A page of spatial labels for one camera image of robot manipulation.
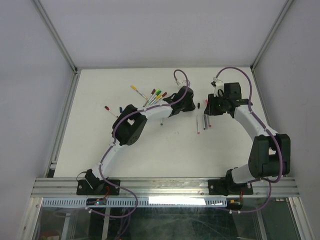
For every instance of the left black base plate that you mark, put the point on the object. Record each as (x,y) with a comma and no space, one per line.
(103,188)

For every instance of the slotted grey cable duct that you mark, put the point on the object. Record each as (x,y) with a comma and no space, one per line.
(131,202)

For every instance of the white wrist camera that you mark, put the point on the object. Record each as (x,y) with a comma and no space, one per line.
(218,86)
(181,83)

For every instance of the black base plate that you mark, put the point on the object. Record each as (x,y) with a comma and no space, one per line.
(103,188)
(223,187)

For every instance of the aluminium front rail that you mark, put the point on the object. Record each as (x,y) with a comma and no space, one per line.
(144,187)

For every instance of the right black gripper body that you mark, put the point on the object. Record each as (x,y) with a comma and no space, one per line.
(219,107)

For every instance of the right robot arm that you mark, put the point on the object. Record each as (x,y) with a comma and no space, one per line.
(270,155)

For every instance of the grey purple pen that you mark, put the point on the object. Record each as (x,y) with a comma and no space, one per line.
(205,124)

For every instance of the purple capped marker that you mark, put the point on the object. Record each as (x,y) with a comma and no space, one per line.
(197,125)

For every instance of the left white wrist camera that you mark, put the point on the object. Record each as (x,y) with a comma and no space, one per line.
(181,83)

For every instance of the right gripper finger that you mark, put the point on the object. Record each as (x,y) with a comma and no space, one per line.
(210,111)
(210,105)

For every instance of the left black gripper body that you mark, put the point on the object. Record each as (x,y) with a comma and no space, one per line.
(187,106)

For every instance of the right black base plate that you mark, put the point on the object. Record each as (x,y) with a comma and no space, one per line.
(223,187)

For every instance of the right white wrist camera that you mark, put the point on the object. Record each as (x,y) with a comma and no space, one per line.
(218,86)

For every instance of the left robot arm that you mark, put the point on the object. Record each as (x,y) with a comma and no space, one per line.
(126,130)

